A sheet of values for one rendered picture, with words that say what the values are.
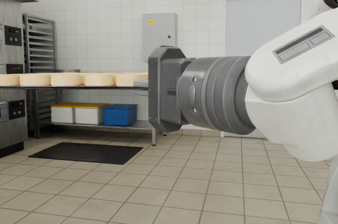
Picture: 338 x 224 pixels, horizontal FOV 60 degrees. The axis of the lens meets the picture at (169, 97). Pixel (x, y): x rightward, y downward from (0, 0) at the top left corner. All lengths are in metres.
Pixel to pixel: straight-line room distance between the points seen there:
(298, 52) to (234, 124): 0.10
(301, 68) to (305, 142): 0.09
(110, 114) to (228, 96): 3.96
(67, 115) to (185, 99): 4.26
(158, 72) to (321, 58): 0.21
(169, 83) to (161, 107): 0.04
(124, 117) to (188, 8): 1.87
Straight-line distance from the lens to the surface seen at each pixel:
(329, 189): 0.84
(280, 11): 4.59
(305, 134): 0.30
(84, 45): 5.11
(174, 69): 0.38
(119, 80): 0.49
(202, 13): 4.56
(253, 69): 0.27
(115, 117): 4.22
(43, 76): 0.54
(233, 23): 4.53
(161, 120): 0.40
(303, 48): 0.27
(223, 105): 0.30
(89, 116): 4.40
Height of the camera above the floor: 1.03
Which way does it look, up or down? 6 degrees down
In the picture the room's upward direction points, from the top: straight up
